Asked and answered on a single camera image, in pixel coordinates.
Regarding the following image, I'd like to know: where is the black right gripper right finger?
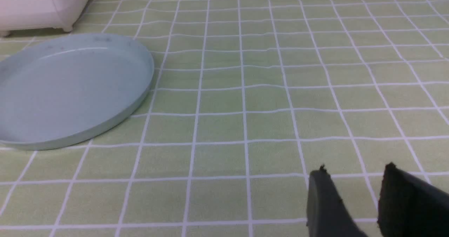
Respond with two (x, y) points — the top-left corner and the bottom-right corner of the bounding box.
(377, 163), (449, 237)

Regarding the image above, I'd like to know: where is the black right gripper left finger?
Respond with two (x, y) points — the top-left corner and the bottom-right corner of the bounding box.
(307, 165), (366, 237)

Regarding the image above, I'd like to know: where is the white two-slot toaster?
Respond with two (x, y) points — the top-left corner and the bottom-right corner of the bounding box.
(0, 0), (88, 37)

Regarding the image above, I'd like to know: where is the green checkered tablecloth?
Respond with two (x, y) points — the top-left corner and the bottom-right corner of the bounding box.
(1, 0), (449, 237)

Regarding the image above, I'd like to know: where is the light blue round plate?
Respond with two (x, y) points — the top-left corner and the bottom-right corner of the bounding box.
(0, 33), (155, 151)

